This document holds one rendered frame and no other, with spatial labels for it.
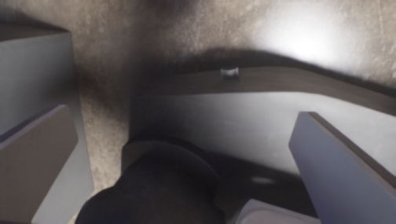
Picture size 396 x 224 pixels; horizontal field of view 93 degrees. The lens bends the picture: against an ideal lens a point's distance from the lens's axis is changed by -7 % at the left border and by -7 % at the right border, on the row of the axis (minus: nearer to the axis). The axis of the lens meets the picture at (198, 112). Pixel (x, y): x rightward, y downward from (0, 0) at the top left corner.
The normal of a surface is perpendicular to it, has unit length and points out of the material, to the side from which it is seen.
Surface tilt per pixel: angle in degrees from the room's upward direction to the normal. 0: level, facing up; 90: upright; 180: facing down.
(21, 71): 90
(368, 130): 0
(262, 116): 0
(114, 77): 0
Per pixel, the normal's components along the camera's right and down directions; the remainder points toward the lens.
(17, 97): 0.97, 0.21
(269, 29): -0.21, 0.43
